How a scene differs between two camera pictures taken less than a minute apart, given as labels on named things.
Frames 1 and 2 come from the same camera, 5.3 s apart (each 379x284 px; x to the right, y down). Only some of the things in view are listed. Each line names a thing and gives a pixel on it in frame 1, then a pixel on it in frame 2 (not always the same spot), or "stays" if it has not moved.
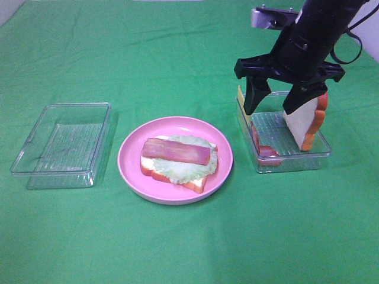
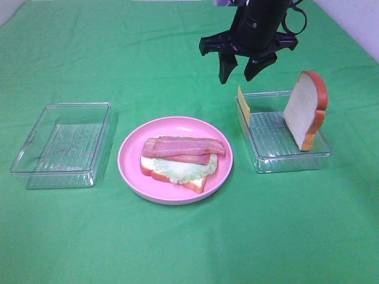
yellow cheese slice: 241,99 stays
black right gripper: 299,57 -> 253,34
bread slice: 148,167 stays
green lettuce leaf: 180,173 stays
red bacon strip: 266,155 -> 170,145
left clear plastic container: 63,149 stays
